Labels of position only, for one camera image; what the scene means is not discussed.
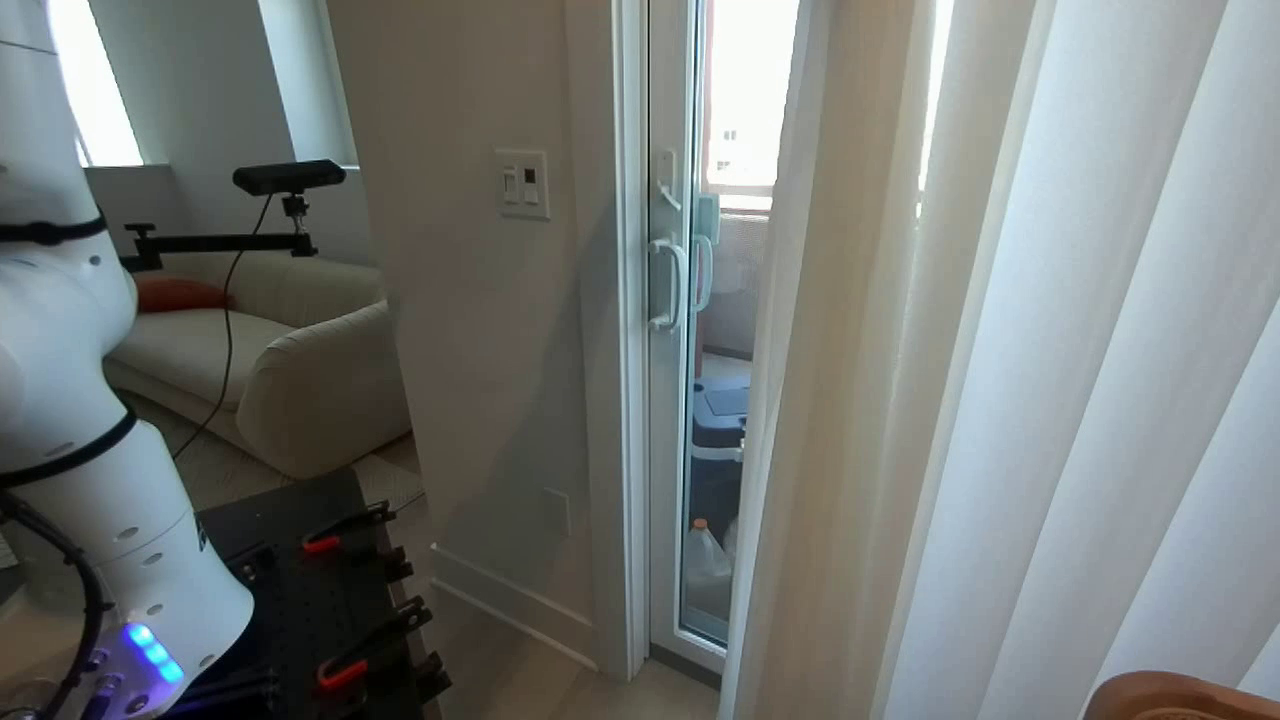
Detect cream sofa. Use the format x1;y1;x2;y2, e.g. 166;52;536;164
101;253;413;483

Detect white door handle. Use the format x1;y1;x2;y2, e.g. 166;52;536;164
642;231;690;335

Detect blue cooler box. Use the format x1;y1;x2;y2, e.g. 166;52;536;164
689;371;755;469

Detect white glass sliding door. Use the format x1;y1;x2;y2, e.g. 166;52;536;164
612;0;811;676

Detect brown wooden chair back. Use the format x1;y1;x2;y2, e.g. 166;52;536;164
1078;667;1280;720

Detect white double light switch plate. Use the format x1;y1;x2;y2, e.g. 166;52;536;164
491;144;555;225

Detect black orange bar clamp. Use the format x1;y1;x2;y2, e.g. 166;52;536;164
314;597;441;700
294;501;402;563

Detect red cushion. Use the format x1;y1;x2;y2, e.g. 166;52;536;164
132;270;231;320

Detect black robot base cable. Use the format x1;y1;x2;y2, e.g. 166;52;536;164
0;489;112;720

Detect clear water jug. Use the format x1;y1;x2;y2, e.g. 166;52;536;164
680;517;740;619

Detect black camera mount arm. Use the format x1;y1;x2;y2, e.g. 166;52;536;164
118;191;320;270

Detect white vertical blinds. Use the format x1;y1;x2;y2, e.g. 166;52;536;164
715;0;1280;720

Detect black stereo camera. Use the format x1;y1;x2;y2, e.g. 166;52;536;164
226;155;351;198

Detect black camera cable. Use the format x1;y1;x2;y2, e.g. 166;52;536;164
166;194;291;460

